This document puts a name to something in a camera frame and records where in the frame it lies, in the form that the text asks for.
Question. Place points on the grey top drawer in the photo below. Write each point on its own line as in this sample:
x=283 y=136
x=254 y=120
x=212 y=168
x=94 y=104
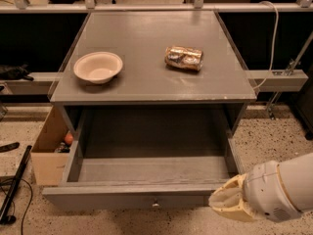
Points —
x=146 y=158

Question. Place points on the black bag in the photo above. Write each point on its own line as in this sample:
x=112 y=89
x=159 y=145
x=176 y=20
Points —
x=15 y=72

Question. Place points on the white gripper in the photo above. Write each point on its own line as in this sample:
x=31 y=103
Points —
x=265 y=190

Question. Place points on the cardboard box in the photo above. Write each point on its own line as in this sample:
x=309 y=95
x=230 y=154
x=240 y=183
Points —
x=50 y=152

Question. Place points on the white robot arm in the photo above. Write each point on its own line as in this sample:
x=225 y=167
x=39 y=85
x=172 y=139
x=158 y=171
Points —
x=297 y=176

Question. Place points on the crushed gold can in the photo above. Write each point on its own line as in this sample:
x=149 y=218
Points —
x=184 y=58

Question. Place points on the orange ball in box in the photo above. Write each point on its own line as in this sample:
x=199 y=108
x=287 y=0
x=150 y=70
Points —
x=68 y=138

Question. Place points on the metal rail frame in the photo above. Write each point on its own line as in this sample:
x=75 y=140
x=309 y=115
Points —
x=289 y=79

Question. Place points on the black stand pole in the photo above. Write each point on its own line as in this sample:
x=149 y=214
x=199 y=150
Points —
x=14 y=184

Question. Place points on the white paper bowl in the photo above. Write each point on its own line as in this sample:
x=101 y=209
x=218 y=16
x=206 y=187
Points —
x=98 y=67

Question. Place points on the grey wooden drawer cabinet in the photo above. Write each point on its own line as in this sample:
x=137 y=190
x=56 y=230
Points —
x=147 y=86

